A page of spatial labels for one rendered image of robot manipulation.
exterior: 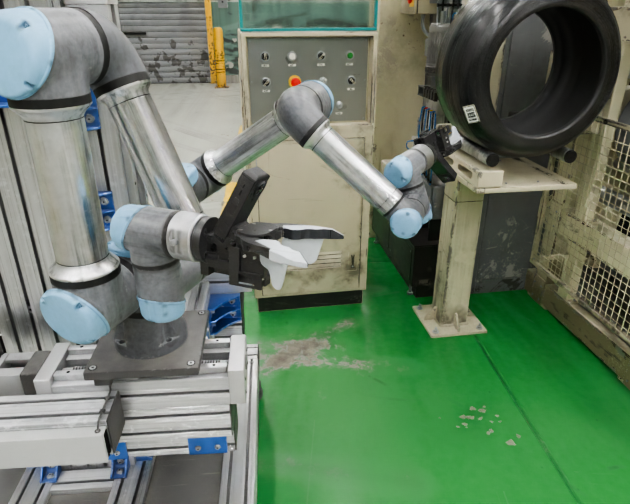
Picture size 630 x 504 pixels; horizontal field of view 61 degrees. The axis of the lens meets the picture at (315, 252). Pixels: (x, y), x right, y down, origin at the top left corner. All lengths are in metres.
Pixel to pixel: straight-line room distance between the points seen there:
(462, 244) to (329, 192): 0.62
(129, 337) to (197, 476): 0.58
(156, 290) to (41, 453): 0.45
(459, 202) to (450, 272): 0.33
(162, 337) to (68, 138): 0.45
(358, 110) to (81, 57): 1.65
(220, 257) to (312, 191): 1.61
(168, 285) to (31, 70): 0.36
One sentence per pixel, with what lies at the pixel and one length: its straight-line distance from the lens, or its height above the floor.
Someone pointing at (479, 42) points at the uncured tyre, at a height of 1.26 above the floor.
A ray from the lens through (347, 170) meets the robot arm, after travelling 1.32.
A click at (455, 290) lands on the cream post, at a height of 0.20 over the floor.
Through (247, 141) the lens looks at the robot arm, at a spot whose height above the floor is 1.02.
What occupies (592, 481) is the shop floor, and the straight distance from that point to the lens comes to 2.03.
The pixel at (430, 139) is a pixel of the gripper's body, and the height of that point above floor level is 1.02.
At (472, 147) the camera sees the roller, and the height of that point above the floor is 0.91.
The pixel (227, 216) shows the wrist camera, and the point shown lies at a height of 1.09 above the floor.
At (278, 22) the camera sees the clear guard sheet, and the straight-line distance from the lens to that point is 2.28.
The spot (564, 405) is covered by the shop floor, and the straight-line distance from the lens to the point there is 2.28.
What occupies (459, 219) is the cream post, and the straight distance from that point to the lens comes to 2.33.
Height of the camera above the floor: 1.37
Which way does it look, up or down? 25 degrees down
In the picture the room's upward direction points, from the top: straight up
